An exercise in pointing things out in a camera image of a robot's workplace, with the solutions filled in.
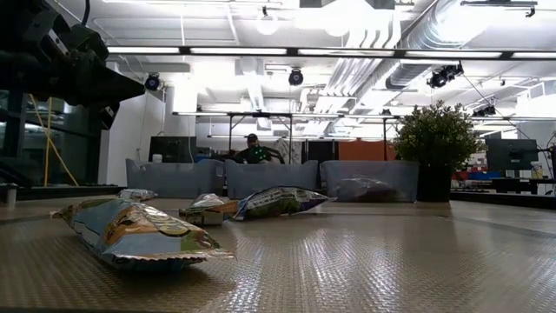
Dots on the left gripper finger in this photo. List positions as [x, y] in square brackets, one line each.
[115, 87]
[113, 101]

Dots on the pale blue granola bar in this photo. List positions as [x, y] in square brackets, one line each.
[137, 194]

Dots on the large foreground chip bag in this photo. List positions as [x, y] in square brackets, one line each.
[141, 235]

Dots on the green brown granola bar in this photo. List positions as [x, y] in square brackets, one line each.
[208, 213]

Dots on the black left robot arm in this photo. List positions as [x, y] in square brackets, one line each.
[21, 69]

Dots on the white cup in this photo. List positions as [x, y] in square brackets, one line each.
[157, 158]

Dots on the black monitor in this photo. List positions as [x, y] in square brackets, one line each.
[510, 154]
[173, 149]

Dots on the clear grey plastic bin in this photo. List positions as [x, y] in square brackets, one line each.
[174, 178]
[373, 169]
[271, 174]

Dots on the overhead LED light bar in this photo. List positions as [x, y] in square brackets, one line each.
[239, 51]

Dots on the person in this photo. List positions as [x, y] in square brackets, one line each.
[256, 154]

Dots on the round white pendant lamp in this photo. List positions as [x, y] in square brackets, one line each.
[267, 22]

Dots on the white patterned sheet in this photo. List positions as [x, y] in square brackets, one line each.
[294, 150]

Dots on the black cabinet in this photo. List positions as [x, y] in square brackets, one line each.
[321, 151]

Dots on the orange partition panel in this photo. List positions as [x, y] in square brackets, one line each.
[360, 151]

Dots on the black-bordered silicone baking mat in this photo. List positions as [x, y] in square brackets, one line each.
[347, 269]

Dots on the green potted plant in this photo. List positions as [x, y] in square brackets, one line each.
[436, 139]

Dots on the black desk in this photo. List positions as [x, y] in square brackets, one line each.
[517, 184]

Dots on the round black ceiling camera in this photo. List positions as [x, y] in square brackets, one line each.
[152, 82]
[295, 77]

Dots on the white cylindrical post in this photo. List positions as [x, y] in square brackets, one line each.
[11, 195]

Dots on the black frame stand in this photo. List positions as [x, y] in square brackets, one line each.
[260, 115]

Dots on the silver ventilation duct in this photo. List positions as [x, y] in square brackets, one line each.
[434, 26]

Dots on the black ceiling camera cluster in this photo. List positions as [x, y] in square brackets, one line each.
[444, 76]

